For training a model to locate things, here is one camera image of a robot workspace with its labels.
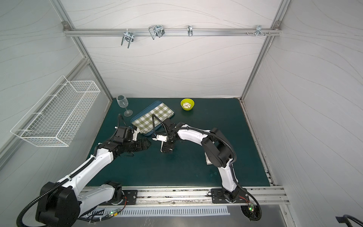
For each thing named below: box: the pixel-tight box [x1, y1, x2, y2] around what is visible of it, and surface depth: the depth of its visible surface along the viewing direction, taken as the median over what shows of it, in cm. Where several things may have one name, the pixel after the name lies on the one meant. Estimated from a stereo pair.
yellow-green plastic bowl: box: [180, 97, 196, 112], surface depth 117 cm
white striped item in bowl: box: [182, 102, 192, 109], surface depth 114 cm
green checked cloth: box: [131, 102, 175, 134], surface depth 110 cm
